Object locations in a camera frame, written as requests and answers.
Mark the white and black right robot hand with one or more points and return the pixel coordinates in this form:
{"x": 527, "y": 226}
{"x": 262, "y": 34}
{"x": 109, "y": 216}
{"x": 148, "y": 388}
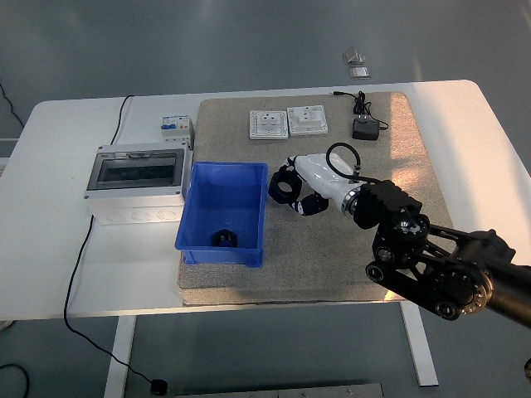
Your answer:
{"x": 323, "y": 174}

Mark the large black hex nut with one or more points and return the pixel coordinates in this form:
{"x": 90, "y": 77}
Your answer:
{"x": 224, "y": 239}

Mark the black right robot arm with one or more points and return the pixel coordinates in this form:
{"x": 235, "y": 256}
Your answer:
{"x": 435, "y": 265}

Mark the grey-brown felt mat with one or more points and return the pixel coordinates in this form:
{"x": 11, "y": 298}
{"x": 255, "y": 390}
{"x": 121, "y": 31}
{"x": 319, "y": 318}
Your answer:
{"x": 323, "y": 257}

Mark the blue plastic bin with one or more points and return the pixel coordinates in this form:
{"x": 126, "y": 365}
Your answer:
{"x": 224, "y": 195}

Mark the small silver floor plate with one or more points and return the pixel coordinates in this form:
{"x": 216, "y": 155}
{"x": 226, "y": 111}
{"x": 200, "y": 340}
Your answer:
{"x": 359, "y": 73}

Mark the white circuit breaker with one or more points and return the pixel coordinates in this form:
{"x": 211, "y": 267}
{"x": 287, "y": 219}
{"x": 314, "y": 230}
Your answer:
{"x": 176, "y": 126}

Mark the white table leg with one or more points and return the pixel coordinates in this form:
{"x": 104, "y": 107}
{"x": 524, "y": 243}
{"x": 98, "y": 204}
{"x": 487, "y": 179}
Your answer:
{"x": 419, "y": 344}
{"x": 122, "y": 356}

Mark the white wall socket panel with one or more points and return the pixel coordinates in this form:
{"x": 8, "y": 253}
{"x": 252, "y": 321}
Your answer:
{"x": 308, "y": 120}
{"x": 269, "y": 125}

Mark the grey electrical distribution enclosure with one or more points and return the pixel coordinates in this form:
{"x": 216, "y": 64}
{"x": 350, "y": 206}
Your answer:
{"x": 137, "y": 199}

